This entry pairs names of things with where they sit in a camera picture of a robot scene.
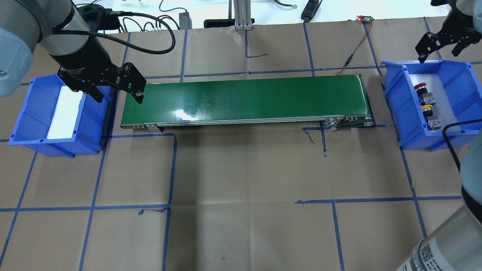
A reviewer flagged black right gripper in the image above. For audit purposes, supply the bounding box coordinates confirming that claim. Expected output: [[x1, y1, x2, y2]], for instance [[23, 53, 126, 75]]
[[415, 11, 482, 64]]

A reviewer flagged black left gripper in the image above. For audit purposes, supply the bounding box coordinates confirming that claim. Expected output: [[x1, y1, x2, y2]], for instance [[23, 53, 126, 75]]
[[57, 62, 146, 104]]

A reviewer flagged red push button switch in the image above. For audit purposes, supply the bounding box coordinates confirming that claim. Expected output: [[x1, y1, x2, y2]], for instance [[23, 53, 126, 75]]
[[413, 82, 436, 106]]

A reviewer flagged yellow push button switch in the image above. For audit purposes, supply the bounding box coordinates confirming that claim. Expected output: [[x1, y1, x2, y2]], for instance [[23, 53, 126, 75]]
[[421, 105, 441, 131]]

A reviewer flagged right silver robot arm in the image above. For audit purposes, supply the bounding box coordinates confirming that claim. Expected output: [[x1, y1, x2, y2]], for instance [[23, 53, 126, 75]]
[[383, 0, 482, 271]]

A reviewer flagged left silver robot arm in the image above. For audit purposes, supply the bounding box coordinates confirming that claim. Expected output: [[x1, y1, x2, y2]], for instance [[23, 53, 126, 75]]
[[0, 0, 146, 104]]

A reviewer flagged right blue plastic bin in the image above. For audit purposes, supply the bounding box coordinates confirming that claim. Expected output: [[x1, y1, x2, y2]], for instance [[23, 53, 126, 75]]
[[382, 59, 482, 151]]

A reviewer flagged blue plastic bin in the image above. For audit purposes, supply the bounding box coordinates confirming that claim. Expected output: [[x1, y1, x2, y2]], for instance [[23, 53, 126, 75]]
[[8, 75, 111, 158], [382, 59, 482, 151]]

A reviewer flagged left blue plastic bin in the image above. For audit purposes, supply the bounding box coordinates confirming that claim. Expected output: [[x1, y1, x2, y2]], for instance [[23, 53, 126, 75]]
[[8, 75, 111, 158]]

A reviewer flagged black power adapter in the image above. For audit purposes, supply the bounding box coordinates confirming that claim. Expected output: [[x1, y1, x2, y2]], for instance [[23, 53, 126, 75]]
[[178, 12, 192, 29]]

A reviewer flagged green conveyor belt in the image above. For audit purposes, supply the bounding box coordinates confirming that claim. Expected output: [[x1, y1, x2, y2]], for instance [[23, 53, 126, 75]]
[[119, 75, 374, 130]]

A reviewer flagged black flat bar tool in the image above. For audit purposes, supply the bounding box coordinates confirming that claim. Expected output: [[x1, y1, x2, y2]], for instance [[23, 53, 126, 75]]
[[300, 0, 322, 23]]

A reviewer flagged red black wire with board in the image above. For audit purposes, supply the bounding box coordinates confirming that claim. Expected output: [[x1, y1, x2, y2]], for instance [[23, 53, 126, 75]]
[[335, 15, 375, 76]]

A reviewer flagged aluminium frame post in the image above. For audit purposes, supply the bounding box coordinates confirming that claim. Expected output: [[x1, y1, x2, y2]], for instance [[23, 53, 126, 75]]
[[233, 0, 253, 31]]

